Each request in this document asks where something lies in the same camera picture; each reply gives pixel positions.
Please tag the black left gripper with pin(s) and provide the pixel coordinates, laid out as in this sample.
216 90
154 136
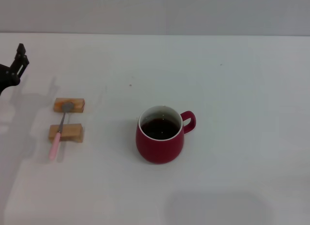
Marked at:
6 77

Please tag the red ceramic cup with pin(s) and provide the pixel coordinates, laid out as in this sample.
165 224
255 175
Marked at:
157 152

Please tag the wooden block with orange stain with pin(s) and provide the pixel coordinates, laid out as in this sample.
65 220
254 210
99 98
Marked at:
77 106

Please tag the plain notched wooden block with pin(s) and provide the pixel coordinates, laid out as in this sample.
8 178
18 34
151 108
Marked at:
71 133

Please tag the dark coffee liquid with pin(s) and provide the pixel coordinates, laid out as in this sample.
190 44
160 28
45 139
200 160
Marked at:
159 129

